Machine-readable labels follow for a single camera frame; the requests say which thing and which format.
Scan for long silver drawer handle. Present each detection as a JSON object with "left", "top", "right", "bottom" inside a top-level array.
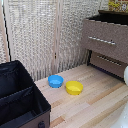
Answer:
[{"left": 87, "top": 35, "right": 117, "bottom": 46}]

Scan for brown drawer with cabinet interior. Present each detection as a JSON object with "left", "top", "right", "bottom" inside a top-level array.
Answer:
[{"left": 80, "top": 13, "right": 128, "bottom": 64}]

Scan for dark brown drawer cabinet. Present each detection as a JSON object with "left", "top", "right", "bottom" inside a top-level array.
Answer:
[{"left": 86, "top": 9, "right": 128, "bottom": 84}]

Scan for brown drawer front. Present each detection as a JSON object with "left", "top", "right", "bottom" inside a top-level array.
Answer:
[{"left": 89, "top": 50, "right": 128, "bottom": 80}]

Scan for blue bowl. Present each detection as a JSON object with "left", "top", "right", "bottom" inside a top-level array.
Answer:
[{"left": 47, "top": 74, "right": 64, "bottom": 89}]

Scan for yellow bowl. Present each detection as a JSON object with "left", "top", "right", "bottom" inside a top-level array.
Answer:
[{"left": 65, "top": 80, "right": 84, "bottom": 96}]

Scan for black fabric storage box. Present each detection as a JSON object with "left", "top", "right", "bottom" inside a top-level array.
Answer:
[{"left": 0, "top": 59, "right": 52, "bottom": 128}]

